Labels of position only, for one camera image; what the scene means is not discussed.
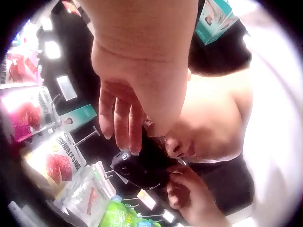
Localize person's left hand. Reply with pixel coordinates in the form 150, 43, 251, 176
78, 0, 200, 156

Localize person's right hand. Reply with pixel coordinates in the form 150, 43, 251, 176
166, 165, 209, 214

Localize person's left thumb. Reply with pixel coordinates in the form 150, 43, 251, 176
144, 87, 188, 139

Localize person's left index finger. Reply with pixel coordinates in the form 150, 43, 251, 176
129, 102, 144, 156

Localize person's left middle finger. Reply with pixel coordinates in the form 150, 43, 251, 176
114, 97, 131, 149

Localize person's right fingers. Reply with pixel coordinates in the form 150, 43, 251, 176
166, 166, 192, 210

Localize person's left ring finger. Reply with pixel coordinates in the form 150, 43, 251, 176
99, 79, 117, 139

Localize white ceiling lamp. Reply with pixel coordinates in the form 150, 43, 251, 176
56, 75, 78, 101
45, 41, 62, 61
41, 17, 53, 31

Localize person's body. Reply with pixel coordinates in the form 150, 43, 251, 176
189, 153, 255, 217

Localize full shop shelf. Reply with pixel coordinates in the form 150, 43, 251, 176
0, 20, 177, 227

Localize teal printed carton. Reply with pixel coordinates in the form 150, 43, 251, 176
195, 0, 238, 46

